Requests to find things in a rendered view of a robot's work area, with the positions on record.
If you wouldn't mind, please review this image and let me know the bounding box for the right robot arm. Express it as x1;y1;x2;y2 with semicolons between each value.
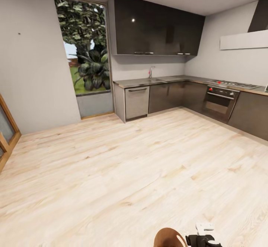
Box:
186;222;221;247

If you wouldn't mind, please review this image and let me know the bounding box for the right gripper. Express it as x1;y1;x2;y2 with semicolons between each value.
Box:
186;235;213;247

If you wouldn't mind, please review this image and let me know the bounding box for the trash can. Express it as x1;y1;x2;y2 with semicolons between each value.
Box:
153;227;189;247

